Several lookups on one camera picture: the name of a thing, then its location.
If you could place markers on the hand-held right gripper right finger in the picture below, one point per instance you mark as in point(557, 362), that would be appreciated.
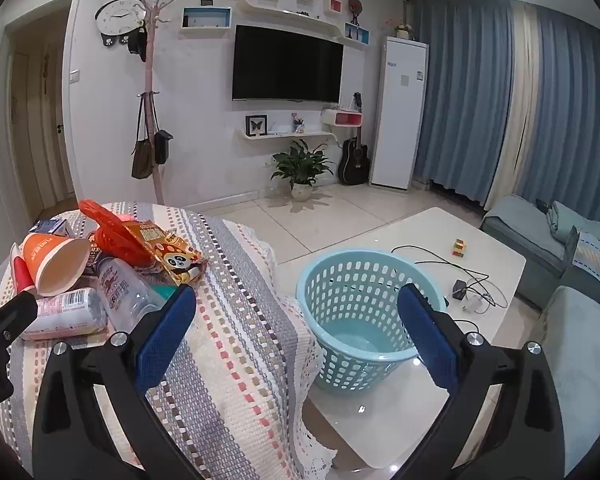
point(430, 340)

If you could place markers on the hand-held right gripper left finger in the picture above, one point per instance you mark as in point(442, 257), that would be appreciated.
point(165, 340)

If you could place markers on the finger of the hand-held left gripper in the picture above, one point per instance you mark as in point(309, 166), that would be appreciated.
point(10, 315)

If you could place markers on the red white paper cup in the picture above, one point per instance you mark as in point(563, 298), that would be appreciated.
point(20, 270)

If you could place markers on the clear plastic bottle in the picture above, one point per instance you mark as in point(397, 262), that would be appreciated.
point(125, 290)

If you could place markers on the orange paper cup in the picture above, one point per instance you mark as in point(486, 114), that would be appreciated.
point(45, 252)

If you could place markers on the orange panda snack packet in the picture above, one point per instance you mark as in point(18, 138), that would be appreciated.
point(180, 260)

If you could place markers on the blue white packet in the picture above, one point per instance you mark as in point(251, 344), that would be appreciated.
point(50, 227)

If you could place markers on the dark snack packet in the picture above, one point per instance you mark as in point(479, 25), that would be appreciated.
point(92, 260)

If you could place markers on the orange red plastic lid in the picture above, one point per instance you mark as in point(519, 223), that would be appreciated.
point(115, 240)

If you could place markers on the light blue plastic basket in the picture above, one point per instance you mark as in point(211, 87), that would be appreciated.
point(330, 280)

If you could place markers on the white plug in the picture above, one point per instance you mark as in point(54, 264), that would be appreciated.
point(474, 305)

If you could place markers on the black charger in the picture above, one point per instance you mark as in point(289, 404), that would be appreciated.
point(459, 290)

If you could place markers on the striped woven tablecloth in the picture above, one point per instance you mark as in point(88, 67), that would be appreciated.
point(240, 320)

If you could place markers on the teal sofa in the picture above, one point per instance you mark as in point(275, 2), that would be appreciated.
point(520, 230)

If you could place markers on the black remote control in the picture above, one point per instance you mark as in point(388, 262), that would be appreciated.
point(543, 205)

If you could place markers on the teal cushion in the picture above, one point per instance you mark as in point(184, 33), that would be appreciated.
point(562, 222)

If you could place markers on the brown hanging bag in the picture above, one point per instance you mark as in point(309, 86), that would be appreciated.
point(141, 160)

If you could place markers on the striped cushion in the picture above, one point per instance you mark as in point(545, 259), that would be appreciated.
point(597, 260)

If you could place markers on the black hanging bag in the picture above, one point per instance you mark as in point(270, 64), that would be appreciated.
point(163, 147)

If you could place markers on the black bin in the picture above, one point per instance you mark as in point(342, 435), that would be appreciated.
point(354, 160)

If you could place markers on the green potted plant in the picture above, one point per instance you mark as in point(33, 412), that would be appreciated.
point(300, 165)

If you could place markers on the white refrigerator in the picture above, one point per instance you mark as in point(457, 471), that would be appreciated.
point(397, 120)

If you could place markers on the white red box shelf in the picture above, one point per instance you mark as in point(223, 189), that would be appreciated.
point(340, 119)

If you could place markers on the blue curtain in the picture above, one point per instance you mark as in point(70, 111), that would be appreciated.
point(580, 125)
point(460, 100)

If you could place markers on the small pen holder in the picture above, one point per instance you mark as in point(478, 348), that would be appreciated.
point(298, 125)

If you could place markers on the cream curtain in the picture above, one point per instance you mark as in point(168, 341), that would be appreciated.
point(517, 100)

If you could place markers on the pink coat rack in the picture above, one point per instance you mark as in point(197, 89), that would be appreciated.
point(150, 75)

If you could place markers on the black hat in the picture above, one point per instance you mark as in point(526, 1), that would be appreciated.
point(137, 42)

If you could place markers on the small flower pot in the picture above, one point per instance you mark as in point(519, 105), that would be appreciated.
point(403, 32)

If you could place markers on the blue edged box shelf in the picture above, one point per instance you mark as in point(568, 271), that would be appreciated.
point(205, 8)

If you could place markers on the red round fan ornament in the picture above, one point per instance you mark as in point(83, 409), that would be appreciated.
point(356, 6)

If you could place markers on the butterfly picture frame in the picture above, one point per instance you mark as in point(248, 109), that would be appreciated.
point(256, 125)

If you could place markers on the low white wall shelf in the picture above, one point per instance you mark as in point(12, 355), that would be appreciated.
point(280, 135)

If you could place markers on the white light switch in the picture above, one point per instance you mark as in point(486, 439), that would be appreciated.
point(74, 76)

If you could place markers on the black wall television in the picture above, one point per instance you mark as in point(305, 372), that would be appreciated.
point(287, 62)

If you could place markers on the small blue wall cube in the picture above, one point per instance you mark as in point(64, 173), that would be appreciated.
point(362, 35)

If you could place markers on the panda wall clock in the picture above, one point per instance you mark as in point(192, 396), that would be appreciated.
point(117, 12)

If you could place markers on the red wall cube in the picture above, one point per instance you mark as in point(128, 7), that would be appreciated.
point(335, 6)

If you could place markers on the long white wall shelf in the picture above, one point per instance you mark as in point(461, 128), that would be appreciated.
point(290, 14)

